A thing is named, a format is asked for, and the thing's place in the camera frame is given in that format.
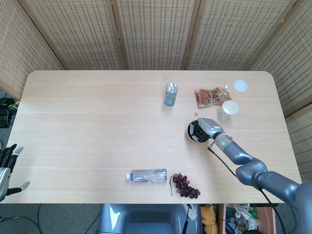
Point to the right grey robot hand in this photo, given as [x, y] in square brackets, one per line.
[210, 126]

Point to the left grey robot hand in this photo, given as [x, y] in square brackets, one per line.
[5, 170]

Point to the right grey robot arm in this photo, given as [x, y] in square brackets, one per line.
[251, 168]

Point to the white bowl with dark liquid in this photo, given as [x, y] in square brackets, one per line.
[188, 132]

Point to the white printed paper cup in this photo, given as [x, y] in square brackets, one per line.
[228, 111]

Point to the orange spouted snack pouch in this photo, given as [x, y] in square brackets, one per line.
[209, 97]

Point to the light blue drink can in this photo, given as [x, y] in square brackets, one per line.
[170, 96]

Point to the white round plastic lid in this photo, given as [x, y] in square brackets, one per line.
[240, 85]

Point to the bunch of red grapes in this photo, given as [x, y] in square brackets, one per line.
[184, 186]

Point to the clear plastic water bottle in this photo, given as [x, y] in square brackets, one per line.
[148, 176]

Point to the yellow plush toy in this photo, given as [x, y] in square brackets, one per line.
[209, 214]

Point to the brown box with clutter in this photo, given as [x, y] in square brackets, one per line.
[264, 219]

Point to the woven rattan folding screen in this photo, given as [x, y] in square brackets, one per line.
[156, 34]

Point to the grey robot torso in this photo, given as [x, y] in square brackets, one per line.
[146, 219]

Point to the white perforated bracket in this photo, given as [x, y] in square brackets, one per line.
[192, 213]

